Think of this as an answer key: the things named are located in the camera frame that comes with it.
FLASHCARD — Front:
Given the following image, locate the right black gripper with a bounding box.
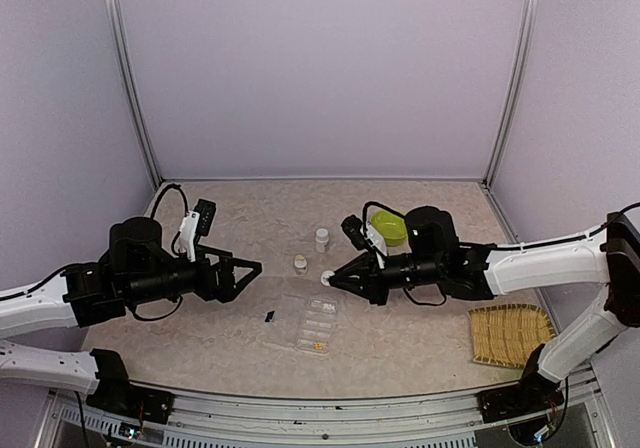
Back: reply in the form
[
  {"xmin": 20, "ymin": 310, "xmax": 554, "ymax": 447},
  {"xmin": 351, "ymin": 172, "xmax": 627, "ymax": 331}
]
[{"xmin": 330, "ymin": 247, "xmax": 445, "ymax": 306}]

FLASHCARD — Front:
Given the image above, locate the small white bottle cap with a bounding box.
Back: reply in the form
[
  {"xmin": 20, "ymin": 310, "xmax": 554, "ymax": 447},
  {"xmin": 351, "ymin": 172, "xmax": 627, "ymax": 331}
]
[{"xmin": 320, "ymin": 270, "xmax": 334, "ymax": 286}]

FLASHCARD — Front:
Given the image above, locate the small white pill bottle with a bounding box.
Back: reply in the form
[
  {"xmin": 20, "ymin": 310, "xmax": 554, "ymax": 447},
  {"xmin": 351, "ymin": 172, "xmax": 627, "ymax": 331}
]
[{"xmin": 293, "ymin": 254, "xmax": 308, "ymax": 276}]

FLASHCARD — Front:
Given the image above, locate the large white pill bottle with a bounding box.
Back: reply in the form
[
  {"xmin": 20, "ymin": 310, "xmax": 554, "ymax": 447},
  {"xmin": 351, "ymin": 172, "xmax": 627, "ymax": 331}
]
[{"xmin": 315, "ymin": 228, "xmax": 330, "ymax": 253}]

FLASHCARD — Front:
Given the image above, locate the clear plastic pill organizer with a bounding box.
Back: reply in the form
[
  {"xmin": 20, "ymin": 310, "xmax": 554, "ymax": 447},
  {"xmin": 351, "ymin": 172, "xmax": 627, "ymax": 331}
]
[{"xmin": 263, "ymin": 294, "xmax": 338, "ymax": 355}]

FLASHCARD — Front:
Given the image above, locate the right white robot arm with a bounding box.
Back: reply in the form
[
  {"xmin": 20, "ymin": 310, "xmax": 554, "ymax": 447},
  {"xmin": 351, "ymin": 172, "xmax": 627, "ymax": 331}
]
[{"xmin": 321, "ymin": 206, "xmax": 639, "ymax": 412}]

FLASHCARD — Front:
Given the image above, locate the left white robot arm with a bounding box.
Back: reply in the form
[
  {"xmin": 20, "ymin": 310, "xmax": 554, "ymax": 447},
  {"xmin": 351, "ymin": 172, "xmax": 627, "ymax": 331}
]
[{"xmin": 1, "ymin": 217, "xmax": 262, "ymax": 413}]

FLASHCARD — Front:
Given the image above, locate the green plastic bowl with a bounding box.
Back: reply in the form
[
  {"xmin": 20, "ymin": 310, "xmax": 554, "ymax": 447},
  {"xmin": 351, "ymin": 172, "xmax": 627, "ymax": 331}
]
[{"xmin": 370, "ymin": 210, "xmax": 407, "ymax": 247}]

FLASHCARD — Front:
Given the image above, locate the woven bamboo tray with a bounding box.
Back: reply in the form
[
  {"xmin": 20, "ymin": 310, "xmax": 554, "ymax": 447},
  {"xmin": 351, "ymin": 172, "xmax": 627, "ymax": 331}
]
[{"xmin": 468, "ymin": 303, "xmax": 556, "ymax": 369}]

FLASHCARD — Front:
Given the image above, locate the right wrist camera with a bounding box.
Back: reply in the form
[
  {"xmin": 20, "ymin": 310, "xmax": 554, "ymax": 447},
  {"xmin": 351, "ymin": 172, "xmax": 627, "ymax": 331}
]
[{"xmin": 341, "ymin": 214, "xmax": 388, "ymax": 258}]

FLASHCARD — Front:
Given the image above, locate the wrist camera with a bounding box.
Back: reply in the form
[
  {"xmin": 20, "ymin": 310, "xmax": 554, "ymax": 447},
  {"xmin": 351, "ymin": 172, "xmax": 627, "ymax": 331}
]
[
  {"xmin": 176, "ymin": 199, "xmax": 217, "ymax": 262},
  {"xmin": 341, "ymin": 214, "xmax": 388, "ymax": 258}
]

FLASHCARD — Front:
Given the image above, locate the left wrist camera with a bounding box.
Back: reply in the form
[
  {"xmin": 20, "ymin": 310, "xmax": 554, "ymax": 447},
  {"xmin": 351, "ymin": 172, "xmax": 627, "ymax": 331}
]
[{"xmin": 176, "ymin": 199, "xmax": 217, "ymax": 262}]

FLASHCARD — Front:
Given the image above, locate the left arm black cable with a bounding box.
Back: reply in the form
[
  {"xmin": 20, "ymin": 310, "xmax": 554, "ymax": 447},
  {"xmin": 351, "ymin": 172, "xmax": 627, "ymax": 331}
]
[{"xmin": 149, "ymin": 183, "xmax": 190, "ymax": 254}]

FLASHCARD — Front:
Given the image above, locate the aluminium front rail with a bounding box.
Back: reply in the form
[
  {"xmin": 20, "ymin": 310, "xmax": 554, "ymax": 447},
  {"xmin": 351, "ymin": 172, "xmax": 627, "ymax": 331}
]
[{"xmin": 32, "ymin": 365, "xmax": 619, "ymax": 448}]

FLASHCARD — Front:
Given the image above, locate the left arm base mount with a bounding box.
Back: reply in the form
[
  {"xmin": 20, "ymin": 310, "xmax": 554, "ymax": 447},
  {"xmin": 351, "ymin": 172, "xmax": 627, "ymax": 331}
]
[{"xmin": 86, "ymin": 349, "xmax": 175, "ymax": 425}]

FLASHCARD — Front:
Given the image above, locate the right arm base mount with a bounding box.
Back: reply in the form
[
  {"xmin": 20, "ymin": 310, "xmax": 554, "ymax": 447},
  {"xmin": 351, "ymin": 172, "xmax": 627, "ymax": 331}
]
[{"xmin": 477, "ymin": 373, "xmax": 565, "ymax": 423}]

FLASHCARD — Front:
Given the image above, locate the left aluminium frame post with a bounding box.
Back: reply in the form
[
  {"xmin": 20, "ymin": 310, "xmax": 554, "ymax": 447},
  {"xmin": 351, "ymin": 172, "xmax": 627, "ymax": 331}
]
[{"xmin": 104, "ymin": 0, "xmax": 163, "ymax": 190}]

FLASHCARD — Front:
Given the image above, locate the aluminium frame post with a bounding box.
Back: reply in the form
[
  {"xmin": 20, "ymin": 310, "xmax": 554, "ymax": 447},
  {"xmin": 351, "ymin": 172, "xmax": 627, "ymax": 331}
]
[
  {"xmin": 104, "ymin": 0, "xmax": 163, "ymax": 190},
  {"xmin": 483, "ymin": 0, "xmax": 539, "ymax": 191}
]

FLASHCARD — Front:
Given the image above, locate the right aluminium frame post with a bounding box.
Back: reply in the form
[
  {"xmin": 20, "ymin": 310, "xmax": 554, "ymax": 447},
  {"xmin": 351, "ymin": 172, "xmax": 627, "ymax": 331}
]
[{"xmin": 483, "ymin": 0, "xmax": 539, "ymax": 191}]

